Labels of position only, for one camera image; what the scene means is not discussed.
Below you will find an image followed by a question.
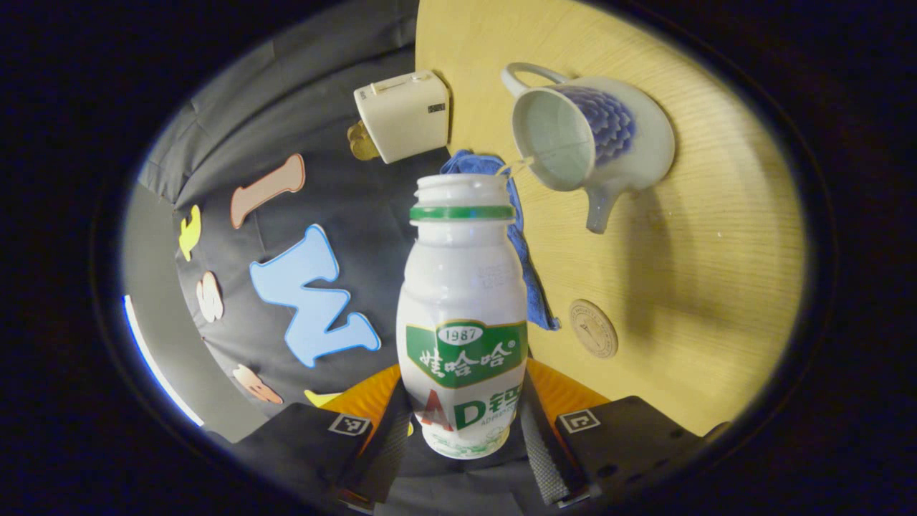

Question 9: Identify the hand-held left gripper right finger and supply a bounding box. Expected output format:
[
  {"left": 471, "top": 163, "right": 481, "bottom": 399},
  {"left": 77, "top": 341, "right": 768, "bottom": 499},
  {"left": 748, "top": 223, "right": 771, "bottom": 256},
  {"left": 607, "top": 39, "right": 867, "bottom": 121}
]
[{"left": 522, "top": 358, "right": 706, "bottom": 506}]

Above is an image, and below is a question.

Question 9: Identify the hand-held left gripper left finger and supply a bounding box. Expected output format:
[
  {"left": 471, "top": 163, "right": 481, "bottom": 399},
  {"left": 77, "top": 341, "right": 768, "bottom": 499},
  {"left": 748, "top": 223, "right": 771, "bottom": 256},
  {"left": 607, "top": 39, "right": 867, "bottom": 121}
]
[{"left": 233, "top": 364, "right": 415, "bottom": 506}]

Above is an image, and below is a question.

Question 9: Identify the round wooden coaster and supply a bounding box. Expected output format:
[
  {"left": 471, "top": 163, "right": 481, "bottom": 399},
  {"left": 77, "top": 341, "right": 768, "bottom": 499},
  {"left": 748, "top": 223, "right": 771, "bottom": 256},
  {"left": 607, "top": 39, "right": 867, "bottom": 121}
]
[{"left": 569, "top": 299, "right": 619, "bottom": 359}]

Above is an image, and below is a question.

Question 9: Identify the white plastic water bottle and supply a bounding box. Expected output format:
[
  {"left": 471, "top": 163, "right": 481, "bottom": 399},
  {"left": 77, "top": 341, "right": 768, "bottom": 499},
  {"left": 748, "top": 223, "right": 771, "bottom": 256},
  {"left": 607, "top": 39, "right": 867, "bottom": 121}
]
[{"left": 396, "top": 173, "right": 529, "bottom": 460}]

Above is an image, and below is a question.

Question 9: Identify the blue towel cloth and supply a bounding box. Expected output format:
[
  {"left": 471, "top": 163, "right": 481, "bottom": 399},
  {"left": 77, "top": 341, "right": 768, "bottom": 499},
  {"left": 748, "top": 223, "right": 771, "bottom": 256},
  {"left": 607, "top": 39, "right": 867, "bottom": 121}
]
[{"left": 439, "top": 149, "right": 561, "bottom": 332}]

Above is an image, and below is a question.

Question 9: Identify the brown bread slice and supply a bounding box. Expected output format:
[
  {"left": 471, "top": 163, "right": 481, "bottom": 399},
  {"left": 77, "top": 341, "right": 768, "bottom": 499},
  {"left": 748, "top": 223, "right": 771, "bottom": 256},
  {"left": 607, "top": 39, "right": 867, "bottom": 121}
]
[{"left": 347, "top": 120, "right": 380, "bottom": 161}]

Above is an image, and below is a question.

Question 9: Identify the white toaster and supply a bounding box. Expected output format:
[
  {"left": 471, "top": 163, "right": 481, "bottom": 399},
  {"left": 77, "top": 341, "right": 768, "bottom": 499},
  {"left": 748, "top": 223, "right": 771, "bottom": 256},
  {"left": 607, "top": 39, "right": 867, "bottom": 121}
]
[{"left": 353, "top": 70, "right": 451, "bottom": 165}]

